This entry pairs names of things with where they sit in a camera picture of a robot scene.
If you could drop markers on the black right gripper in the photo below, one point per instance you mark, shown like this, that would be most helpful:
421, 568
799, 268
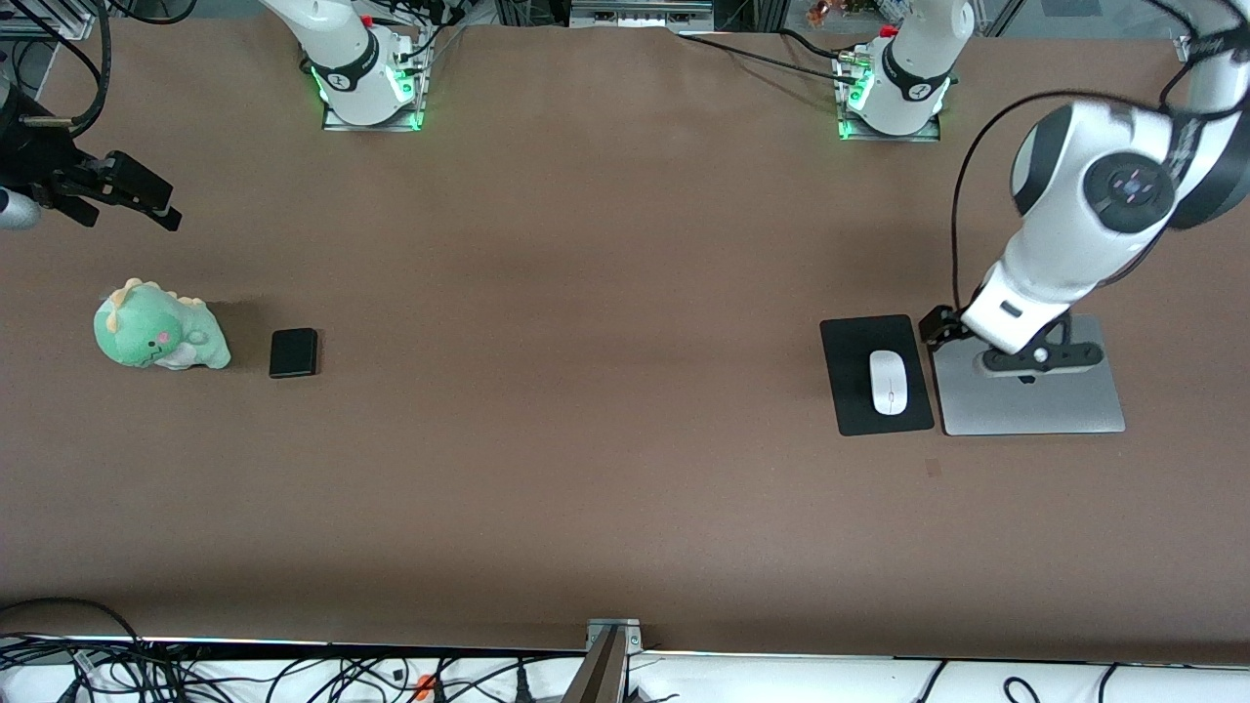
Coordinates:
39, 161

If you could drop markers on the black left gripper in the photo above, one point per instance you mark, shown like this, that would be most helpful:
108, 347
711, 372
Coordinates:
939, 325

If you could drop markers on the white computer mouse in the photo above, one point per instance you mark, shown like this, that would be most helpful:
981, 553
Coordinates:
889, 383

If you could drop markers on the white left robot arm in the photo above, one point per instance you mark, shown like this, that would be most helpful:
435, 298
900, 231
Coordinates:
1064, 234

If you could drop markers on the black mouse pad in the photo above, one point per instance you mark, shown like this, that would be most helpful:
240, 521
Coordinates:
845, 391

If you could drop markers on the silver closed laptop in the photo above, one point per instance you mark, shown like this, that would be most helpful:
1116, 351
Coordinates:
1035, 410

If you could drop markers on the green dinosaur plush toy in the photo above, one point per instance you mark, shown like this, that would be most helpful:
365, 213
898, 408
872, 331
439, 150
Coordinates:
146, 332

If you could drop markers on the silver device with ports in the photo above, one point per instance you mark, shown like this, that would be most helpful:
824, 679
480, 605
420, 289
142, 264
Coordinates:
640, 12

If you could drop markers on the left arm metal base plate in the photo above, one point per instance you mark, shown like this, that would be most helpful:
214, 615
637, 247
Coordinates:
884, 138

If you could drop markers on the aluminium frame extrusion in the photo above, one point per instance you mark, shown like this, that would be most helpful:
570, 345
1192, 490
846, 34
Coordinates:
59, 21

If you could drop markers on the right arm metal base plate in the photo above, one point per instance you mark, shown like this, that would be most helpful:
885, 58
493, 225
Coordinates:
371, 127

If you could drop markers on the aluminium mount post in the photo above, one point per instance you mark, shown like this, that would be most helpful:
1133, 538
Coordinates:
601, 674

